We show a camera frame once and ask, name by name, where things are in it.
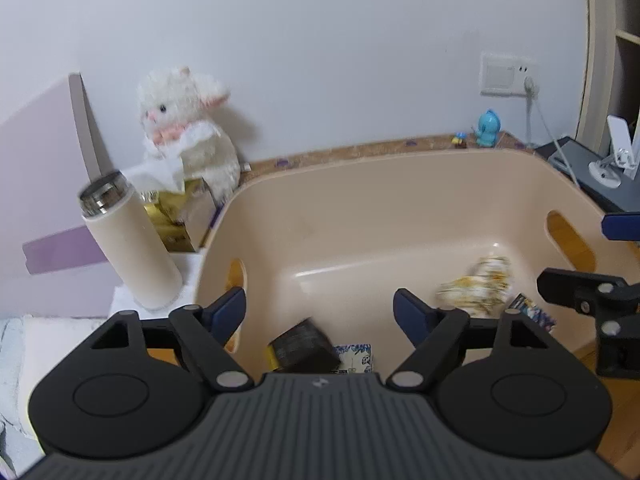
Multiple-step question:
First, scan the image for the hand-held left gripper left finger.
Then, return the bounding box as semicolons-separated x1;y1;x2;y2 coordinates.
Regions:
90;287;254;394

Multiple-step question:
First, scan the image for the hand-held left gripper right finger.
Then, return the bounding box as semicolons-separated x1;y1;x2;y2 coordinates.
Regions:
385;287;557;393

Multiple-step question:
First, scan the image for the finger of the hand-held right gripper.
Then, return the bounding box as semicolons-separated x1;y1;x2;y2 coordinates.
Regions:
536;267;640;380
601;211;640;242

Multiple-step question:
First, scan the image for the yellow floral packet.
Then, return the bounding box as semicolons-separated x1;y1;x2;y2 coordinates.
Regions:
436;255;514;319

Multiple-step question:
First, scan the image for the black box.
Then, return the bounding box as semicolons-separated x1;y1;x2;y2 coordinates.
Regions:
267;317;342;375

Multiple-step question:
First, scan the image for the beige plastic basket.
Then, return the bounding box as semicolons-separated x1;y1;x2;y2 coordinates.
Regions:
194;147;640;376

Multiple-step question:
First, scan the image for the colourful card packet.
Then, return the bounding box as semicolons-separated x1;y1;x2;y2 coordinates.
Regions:
507;292;557;334

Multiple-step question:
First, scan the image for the white phone stand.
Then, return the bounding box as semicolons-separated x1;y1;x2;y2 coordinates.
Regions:
587;114;640;189

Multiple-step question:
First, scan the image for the blue white patterned box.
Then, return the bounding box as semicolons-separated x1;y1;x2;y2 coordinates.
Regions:
332;342;374;375

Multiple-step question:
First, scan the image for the dark grey box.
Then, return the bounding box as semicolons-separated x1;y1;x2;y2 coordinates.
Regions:
533;135;640;217

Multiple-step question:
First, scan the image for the gold tissue box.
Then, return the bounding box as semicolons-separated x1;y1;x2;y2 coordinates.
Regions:
142;177;224;254

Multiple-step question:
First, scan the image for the cream thermos bottle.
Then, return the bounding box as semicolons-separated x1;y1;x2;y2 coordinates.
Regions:
77;170;183;311

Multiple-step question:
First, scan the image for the white tissue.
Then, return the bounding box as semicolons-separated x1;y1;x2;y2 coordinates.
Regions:
121;155;188;195

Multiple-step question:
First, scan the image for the white plush bunny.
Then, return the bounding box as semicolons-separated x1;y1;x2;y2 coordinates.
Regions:
136;66;242;202

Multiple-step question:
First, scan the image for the blue toy figure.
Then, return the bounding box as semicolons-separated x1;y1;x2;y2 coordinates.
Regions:
473;108;503;150

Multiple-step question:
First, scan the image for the white bedding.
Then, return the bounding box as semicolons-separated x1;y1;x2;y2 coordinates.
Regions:
0;314;110;477

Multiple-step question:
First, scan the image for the white wall socket panel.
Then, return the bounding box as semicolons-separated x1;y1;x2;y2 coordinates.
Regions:
480;50;539;97

